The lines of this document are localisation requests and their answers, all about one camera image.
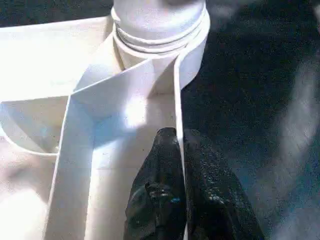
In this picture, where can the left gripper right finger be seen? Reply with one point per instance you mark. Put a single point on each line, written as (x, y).
(215, 200)

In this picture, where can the white plastic table top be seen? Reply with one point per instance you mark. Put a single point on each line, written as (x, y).
(100, 125)

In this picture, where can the white plastic table leg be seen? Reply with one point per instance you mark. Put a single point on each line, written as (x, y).
(160, 20)

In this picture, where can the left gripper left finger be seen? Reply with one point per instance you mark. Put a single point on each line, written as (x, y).
(157, 190)

